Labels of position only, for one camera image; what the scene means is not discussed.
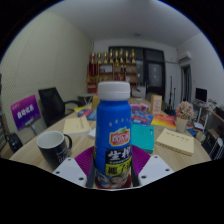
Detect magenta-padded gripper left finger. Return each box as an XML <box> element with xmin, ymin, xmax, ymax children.
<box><xmin>52</xmin><ymin>145</ymin><xmax>96</xmax><ymax>188</ymax></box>

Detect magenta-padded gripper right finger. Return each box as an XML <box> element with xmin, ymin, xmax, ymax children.
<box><xmin>130</xmin><ymin>144</ymin><xmax>174</xmax><ymax>187</ymax></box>

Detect blue white-capped drink bottle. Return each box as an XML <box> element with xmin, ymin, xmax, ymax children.
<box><xmin>93</xmin><ymin>81</ymin><xmax>133</xmax><ymax>190</ymax></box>

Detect black mug white inside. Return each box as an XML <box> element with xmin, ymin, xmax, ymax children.
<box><xmin>36</xmin><ymin>130</ymin><xmax>73</xmax><ymax>171</ymax></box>

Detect teal book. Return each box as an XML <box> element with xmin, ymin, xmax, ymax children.
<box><xmin>130</xmin><ymin>123</ymin><xmax>156</xmax><ymax>154</ymax></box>

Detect tan notebook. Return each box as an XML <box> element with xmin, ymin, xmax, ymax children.
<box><xmin>155</xmin><ymin>128</ymin><xmax>195</xmax><ymax>157</ymax></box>
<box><xmin>62</xmin><ymin>115</ymin><xmax>92</xmax><ymax>136</ymax></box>

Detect orange book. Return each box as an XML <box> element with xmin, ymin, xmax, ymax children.
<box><xmin>150</xmin><ymin>113</ymin><xmax>177</xmax><ymax>130</ymax></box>

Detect black mesh chair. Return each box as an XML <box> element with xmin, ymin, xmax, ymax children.
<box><xmin>6</xmin><ymin>132</ymin><xmax>24</xmax><ymax>154</ymax></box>

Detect pink package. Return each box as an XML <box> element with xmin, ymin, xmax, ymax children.
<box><xmin>129</xmin><ymin>103</ymin><xmax>150</xmax><ymax>113</ymax></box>

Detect pink flowers in white pot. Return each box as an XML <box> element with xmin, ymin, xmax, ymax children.
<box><xmin>175</xmin><ymin>100</ymin><xmax>195</xmax><ymax>134</ymax></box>

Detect tan standing card box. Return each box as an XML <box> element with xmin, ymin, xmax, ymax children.
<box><xmin>149</xmin><ymin>94</ymin><xmax>163</xmax><ymax>115</ymax></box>

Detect black office chair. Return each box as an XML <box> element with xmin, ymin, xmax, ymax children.
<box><xmin>37</xmin><ymin>87</ymin><xmax>83</xmax><ymax>128</ymax></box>

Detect purple sign board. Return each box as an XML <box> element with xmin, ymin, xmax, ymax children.
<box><xmin>10</xmin><ymin>94</ymin><xmax>42</xmax><ymax>131</ymax></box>

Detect yellow gift box red ribbon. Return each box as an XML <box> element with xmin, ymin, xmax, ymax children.
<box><xmin>91</xmin><ymin>94</ymin><xmax>100</xmax><ymax>110</ymax></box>

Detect small white folding table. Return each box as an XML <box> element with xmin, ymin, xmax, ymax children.
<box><xmin>78</xmin><ymin>93</ymin><xmax>96</xmax><ymax>105</ymax></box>

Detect cluttered wooden side desk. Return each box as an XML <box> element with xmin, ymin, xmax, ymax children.
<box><xmin>193</xmin><ymin>99</ymin><xmax>224</xmax><ymax>134</ymax></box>

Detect black computer monitor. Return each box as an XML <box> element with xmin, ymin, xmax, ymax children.
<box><xmin>195</xmin><ymin>87</ymin><xmax>208</xmax><ymax>103</ymax></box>

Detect wooden shelf unit with trophies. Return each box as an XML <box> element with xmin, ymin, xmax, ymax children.
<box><xmin>87</xmin><ymin>48</ymin><xmax>138</xmax><ymax>94</ymax></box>

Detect white wall air conditioner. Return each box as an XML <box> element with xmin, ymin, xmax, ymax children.
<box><xmin>178</xmin><ymin>50</ymin><xmax>193</xmax><ymax>63</ymax></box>

